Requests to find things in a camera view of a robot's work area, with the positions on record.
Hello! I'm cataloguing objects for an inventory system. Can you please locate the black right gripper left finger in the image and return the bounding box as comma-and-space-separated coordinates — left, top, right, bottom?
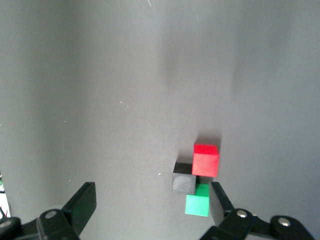
0, 181, 98, 240

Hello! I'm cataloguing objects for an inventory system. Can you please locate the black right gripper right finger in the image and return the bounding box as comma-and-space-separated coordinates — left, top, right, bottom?
198, 181, 316, 240

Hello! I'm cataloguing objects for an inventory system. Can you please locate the green cube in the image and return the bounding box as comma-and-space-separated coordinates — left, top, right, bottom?
184, 183, 211, 217

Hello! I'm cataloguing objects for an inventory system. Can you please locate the red cube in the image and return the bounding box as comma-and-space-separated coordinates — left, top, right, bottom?
191, 143, 220, 179

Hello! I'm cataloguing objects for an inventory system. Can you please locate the black cube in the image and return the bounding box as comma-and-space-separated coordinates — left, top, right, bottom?
171, 161, 197, 196

